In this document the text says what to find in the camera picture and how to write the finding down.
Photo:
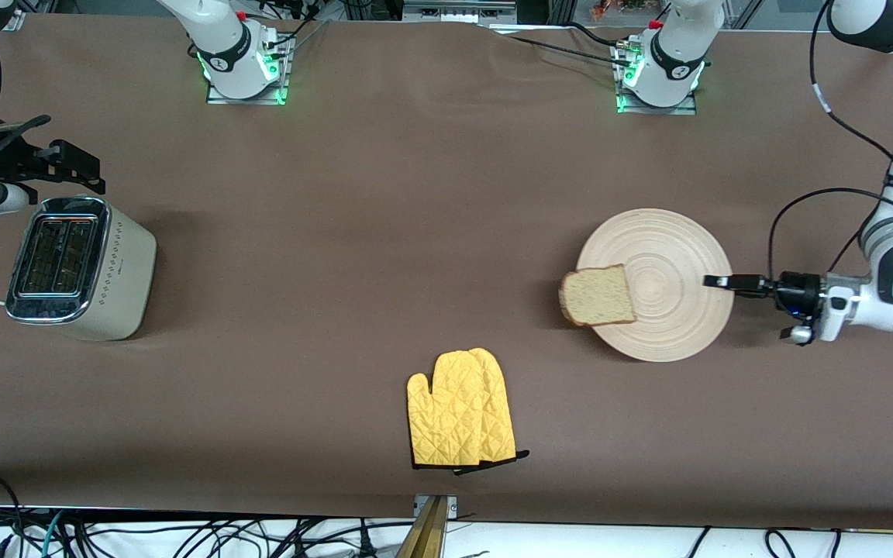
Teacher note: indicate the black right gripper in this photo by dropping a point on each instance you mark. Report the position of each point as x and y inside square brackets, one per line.
[18, 162]

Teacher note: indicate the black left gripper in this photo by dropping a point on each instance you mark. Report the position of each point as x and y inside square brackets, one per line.
[796, 291]

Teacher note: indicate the round wooden plate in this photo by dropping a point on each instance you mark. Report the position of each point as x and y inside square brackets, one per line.
[671, 310]

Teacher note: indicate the slice of brown bread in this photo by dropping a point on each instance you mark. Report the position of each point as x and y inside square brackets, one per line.
[598, 296]

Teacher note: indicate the beige chrome two-slot toaster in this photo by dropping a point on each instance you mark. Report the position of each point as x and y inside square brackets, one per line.
[82, 271]

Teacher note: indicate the yellow quilted oven mitt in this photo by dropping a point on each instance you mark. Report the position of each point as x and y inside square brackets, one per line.
[505, 434]
[443, 418]

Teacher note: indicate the brown table cover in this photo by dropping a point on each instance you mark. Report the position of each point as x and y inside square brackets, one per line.
[377, 217]

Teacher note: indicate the wooden bar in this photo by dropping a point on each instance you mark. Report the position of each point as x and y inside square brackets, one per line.
[425, 535]

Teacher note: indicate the small metal bracket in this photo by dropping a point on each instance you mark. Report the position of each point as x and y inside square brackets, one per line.
[453, 505]

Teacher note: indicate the aluminium frame profile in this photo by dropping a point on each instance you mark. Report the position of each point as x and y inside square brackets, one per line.
[458, 11]

